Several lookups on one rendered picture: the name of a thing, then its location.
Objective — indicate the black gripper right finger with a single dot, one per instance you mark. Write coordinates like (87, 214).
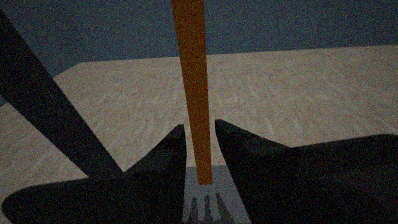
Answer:
(272, 178)

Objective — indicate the orange handle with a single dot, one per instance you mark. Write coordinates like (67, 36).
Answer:
(190, 31)

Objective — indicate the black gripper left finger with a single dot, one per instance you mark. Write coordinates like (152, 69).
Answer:
(149, 192)

